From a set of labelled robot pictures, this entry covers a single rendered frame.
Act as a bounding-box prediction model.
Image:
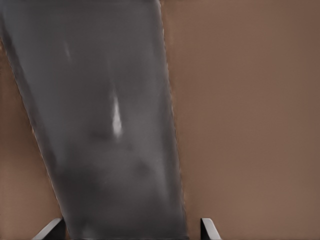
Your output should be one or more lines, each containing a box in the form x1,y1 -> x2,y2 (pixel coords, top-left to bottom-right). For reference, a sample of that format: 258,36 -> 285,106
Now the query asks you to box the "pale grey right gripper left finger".
31,217 -> 66,240

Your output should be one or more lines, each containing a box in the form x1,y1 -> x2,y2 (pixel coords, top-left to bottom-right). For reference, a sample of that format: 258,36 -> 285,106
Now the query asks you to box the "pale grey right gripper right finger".
200,217 -> 222,240

